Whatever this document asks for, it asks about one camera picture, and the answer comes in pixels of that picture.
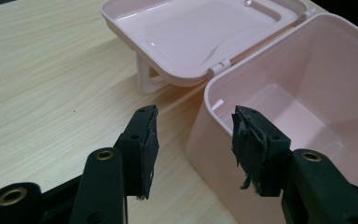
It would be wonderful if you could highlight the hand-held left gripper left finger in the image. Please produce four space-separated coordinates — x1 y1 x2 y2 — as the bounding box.
114 105 160 201

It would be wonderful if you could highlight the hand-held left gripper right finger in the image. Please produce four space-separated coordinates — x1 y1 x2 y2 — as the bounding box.
231 105 293 198

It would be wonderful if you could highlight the pink storage box white handle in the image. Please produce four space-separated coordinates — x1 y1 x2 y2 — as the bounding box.
100 0 358 224

